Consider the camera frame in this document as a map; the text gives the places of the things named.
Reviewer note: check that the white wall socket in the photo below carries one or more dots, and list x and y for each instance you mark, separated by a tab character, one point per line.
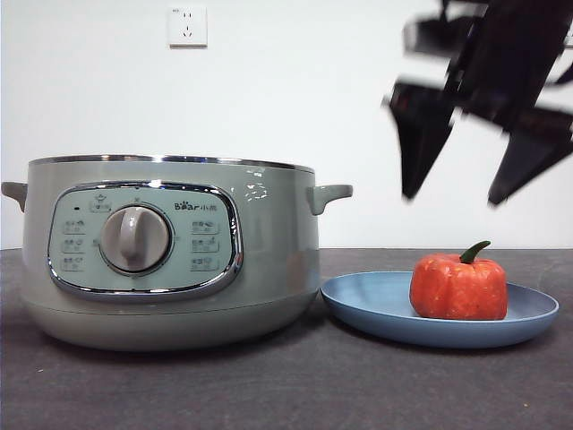
188	27

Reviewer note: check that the orange pumpkin with green stem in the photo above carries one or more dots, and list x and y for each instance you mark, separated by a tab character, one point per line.
459	291

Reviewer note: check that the pale green electric steamer pot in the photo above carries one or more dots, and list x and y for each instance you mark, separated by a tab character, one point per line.
268	251

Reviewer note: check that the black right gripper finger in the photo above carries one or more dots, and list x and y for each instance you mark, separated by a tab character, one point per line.
421	134
532	157

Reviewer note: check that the blue round plate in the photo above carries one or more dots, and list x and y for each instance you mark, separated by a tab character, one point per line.
371	304

